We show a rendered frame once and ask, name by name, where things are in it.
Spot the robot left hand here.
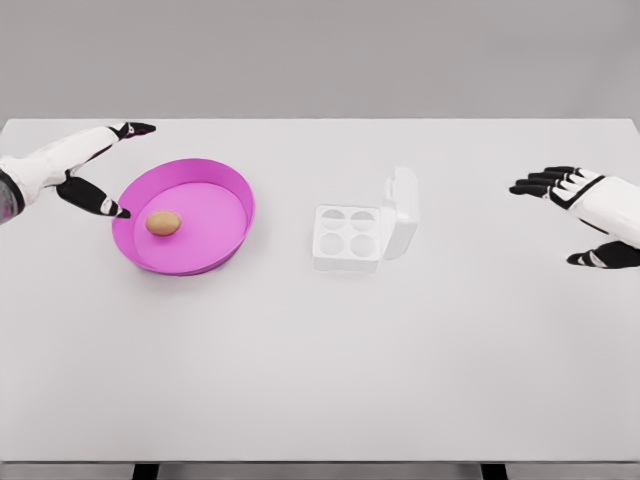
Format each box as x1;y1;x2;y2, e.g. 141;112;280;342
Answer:
25;120;157;221

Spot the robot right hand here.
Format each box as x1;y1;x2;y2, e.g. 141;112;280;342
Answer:
508;165;640;270

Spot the brown egg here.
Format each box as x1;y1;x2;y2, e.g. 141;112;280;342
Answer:
145;210;182;237

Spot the white egg box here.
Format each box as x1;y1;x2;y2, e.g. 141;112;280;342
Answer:
312;165;420;275

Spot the pink round plate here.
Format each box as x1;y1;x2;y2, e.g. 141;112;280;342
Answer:
110;157;257;277

